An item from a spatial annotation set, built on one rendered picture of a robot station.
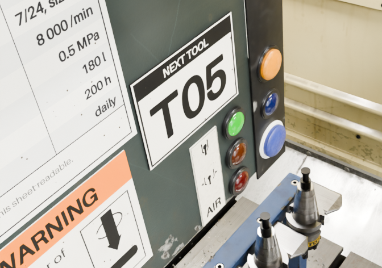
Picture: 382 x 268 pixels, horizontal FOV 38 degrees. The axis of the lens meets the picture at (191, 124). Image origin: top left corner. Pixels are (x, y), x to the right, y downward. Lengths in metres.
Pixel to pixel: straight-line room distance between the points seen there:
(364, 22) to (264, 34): 0.87
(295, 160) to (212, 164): 1.18
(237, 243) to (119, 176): 0.58
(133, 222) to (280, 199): 0.61
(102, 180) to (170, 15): 0.11
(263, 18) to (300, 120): 1.14
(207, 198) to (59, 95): 0.19
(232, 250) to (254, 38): 0.54
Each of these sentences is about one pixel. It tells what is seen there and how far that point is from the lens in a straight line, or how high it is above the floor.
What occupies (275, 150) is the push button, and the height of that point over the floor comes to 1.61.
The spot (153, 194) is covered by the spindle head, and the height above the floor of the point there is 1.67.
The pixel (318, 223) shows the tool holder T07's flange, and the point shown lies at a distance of 0.94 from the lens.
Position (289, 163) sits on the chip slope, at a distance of 1.60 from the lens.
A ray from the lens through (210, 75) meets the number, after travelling 0.39.
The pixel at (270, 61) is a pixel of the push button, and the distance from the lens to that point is 0.44.
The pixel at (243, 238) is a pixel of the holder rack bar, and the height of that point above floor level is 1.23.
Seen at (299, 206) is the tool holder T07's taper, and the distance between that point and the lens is 0.92.
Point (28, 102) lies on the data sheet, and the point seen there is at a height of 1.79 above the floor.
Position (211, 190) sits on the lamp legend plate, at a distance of 0.44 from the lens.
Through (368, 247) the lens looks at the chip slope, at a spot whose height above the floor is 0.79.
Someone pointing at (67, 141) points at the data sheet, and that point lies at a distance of 0.31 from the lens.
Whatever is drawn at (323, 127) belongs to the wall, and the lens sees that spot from 1.52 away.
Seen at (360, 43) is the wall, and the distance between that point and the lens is 1.32.
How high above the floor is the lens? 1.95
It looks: 39 degrees down
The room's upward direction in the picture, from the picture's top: 9 degrees counter-clockwise
